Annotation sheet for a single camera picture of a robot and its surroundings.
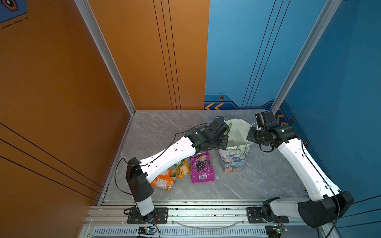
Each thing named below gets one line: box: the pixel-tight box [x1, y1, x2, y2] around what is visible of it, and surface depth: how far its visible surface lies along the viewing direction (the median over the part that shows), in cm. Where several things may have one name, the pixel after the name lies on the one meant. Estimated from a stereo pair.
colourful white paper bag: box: [217, 118, 254, 173], surface depth 77 cm
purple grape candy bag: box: [190, 151, 215, 184], surface depth 85 cm
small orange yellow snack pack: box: [174, 159, 191, 179], surface depth 90 cm
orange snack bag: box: [150, 168, 178, 191], surface depth 83 cm
